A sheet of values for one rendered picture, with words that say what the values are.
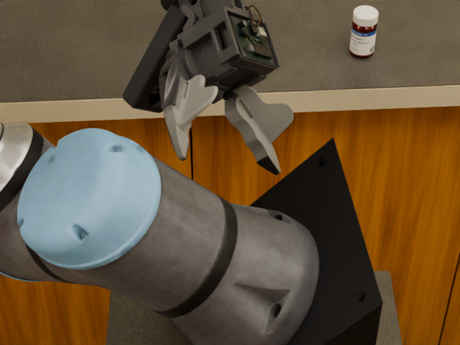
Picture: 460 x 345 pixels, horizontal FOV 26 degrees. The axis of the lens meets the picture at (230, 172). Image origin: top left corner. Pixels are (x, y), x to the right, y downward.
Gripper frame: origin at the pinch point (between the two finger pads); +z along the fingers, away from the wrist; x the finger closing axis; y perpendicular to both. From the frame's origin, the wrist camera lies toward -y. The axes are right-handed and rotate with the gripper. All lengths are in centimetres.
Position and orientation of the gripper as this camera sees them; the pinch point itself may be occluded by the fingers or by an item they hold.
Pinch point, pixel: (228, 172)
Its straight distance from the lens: 96.4
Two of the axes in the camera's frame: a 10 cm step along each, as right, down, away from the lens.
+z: 2.6, 9.1, -3.1
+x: 6.1, 0.9, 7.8
